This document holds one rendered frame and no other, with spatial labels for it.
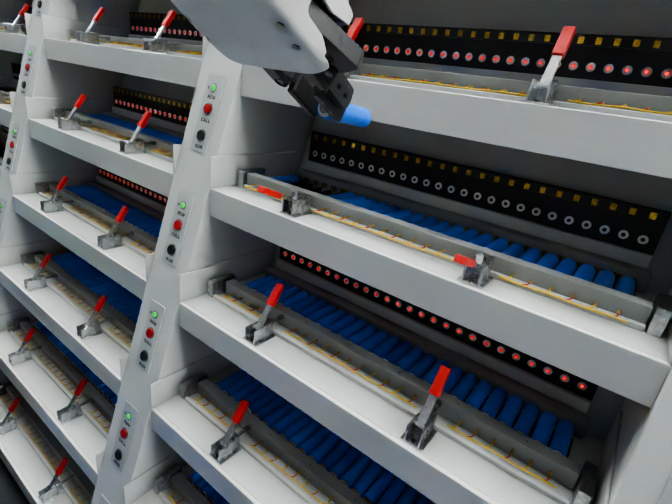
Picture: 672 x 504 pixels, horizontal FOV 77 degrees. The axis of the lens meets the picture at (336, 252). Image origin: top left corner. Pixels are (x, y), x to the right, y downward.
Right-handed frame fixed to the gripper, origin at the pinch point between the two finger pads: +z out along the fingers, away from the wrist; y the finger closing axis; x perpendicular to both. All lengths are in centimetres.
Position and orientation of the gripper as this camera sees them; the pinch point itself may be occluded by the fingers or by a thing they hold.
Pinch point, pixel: (321, 90)
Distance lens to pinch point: 37.5
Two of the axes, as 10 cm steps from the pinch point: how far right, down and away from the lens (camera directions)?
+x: -4.1, 9.1, -0.7
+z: 4.3, 2.6, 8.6
